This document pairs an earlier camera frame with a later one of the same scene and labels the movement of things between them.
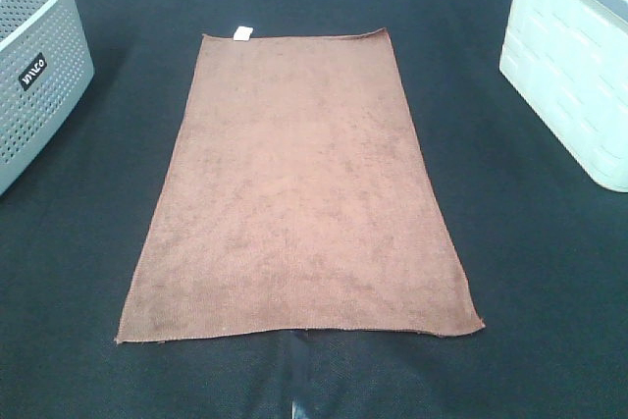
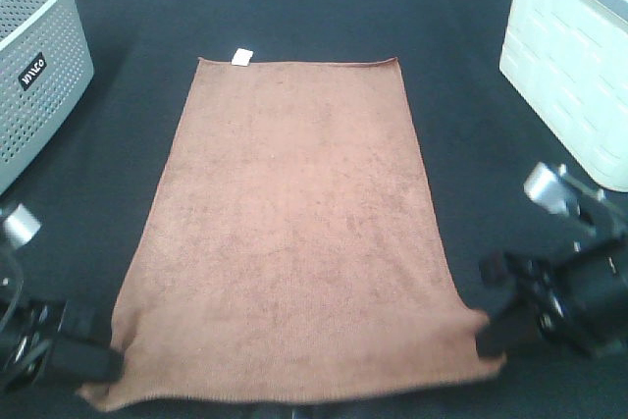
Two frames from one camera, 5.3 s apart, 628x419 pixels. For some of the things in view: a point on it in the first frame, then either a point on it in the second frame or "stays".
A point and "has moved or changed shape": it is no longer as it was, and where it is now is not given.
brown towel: [296, 194] has moved or changed shape
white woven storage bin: [566, 52] stays
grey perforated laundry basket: [46, 66] stays
